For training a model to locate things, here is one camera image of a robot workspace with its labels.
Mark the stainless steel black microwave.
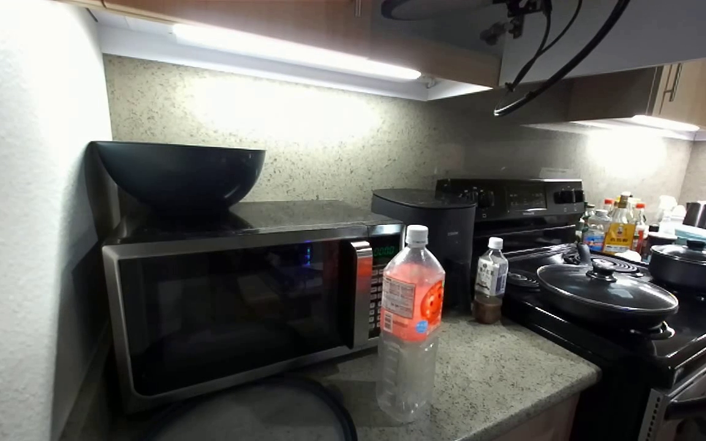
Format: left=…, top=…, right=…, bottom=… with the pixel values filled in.
left=100, top=198, right=404, bottom=416

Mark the long under-cabinet light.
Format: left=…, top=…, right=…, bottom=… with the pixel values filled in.
left=170, top=21, right=425, bottom=82

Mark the black pan with glass lid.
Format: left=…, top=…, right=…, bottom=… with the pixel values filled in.
left=535, top=258, right=682, bottom=330

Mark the black pot with lid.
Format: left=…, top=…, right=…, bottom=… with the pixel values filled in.
left=648, top=237, right=706, bottom=298

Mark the black air fryer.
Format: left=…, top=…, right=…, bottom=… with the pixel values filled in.
left=371, top=185, right=481, bottom=316

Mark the large orange-label water bottle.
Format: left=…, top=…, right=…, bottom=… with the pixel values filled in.
left=375, top=222, right=448, bottom=423

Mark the small white-cap drink bottle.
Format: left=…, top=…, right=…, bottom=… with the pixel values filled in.
left=471, top=234, right=513, bottom=326

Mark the dark blue bowl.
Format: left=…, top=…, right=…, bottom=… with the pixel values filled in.
left=91, top=140, right=268, bottom=215

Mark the grey round plate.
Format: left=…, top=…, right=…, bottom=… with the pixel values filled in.
left=134, top=374, right=361, bottom=441

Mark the clear blue-label bottle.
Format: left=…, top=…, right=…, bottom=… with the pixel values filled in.
left=583, top=202, right=614, bottom=254

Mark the yellow oil bottle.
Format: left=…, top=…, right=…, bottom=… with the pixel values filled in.
left=604, top=190, right=639, bottom=258

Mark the red-cap sauce bottle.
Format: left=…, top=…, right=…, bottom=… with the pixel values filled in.
left=629, top=200, right=652, bottom=254

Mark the range hood light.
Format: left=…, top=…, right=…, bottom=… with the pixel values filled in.
left=571, top=113, right=703, bottom=136

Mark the black kitchen stove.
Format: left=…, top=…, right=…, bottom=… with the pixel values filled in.
left=433, top=177, right=706, bottom=441

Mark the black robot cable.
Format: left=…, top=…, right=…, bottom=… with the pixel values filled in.
left=490, top=0, right=632, bottom=117

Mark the wooden cabinet with handles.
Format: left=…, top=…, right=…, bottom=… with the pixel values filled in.
left=649, top=54, right=706, bottom=136

